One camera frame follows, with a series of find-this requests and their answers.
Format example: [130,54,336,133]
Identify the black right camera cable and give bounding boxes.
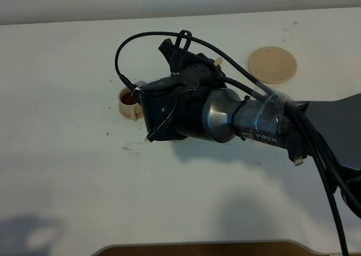
[114,32,350,256]

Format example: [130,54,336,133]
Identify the right beige cup saucer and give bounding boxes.
[169,138,186,143]

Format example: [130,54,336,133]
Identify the beige ceramic teapot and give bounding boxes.
[213,57,223,72]

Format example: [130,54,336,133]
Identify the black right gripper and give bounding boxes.
[138,38,226,142]

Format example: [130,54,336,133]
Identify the left beige teacup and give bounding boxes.
[118,87,138,104]

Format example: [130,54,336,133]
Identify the left beige cup saucer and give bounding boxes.
[118,100,144,121]

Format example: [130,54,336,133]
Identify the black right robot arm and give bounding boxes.
[133,39,360,215]

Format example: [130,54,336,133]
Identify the round beige teapot saucer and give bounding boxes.
[248,46,297,84]

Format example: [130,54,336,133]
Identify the beige cup saucer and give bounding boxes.
[118,100,144,121]
[169,138,186,143]

